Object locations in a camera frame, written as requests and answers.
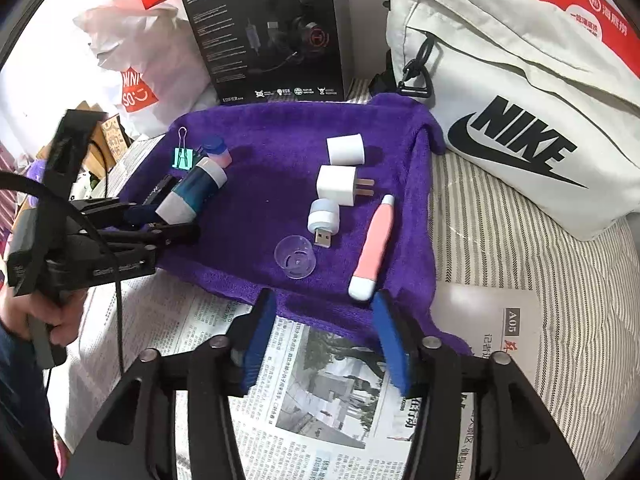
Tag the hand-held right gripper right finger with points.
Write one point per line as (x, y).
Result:
(395, 345)

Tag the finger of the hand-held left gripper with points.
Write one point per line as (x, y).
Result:
(137, 215)
(170, 234)

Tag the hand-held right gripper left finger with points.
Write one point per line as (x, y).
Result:
(260, 340)

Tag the blue white tube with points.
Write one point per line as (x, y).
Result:
(192, 187)

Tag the clear plastic cap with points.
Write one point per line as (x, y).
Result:
(295, 260)

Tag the small blue pink bottle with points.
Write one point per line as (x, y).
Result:
(220, 155)

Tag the pink white pen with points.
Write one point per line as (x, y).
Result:
(372, 247)

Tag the white usb night light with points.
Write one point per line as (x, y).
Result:
(321, 212)

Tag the white charger plug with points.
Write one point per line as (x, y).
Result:
(336, 185)

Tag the person's left forearm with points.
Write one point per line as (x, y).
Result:
(20, 400)

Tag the person's left hand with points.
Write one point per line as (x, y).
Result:
(62, 327)

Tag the wooden headboard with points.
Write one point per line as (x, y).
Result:
(95, 160)

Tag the green binder clip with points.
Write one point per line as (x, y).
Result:
(182, 159)

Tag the patterned card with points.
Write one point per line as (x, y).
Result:
(114, 135)

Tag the purple plush toy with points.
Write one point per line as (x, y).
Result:
(37, 170)

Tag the newspaper sheet red heading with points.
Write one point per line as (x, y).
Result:
(480, 310)

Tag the newspaper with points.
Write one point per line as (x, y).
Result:
(320, 410)

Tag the purple towel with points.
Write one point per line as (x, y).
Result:
(260, 170)

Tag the striped bed sheet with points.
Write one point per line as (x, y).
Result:
(550, 310)

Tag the white plastic bag red logo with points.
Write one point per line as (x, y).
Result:
(165, 50)

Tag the black headphone box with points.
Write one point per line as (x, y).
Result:
(240, 60)

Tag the small white cylinder cap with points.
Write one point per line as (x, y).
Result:
(345, 149)

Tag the white canvas bag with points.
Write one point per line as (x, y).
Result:
(500, 60)

